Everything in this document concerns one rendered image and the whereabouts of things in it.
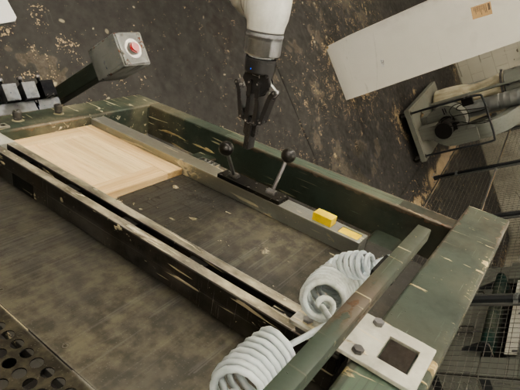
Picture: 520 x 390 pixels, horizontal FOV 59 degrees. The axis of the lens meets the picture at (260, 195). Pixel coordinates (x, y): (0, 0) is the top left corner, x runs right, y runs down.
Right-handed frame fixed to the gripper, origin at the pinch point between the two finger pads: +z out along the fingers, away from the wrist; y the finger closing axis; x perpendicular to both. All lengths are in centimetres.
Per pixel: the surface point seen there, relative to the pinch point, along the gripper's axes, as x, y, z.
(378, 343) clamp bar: 41, -55, 5
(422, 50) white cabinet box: -346, 62, 9
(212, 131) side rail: -17.2, 26.7, 11.0
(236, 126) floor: -168, 128, 69
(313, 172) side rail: -17.3, -11.7, 10.9
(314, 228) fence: 6.8, -26.6, 13.2
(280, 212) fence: 6.8, -16.8, 13.2
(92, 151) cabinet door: 19.1, 39.8, 14.0
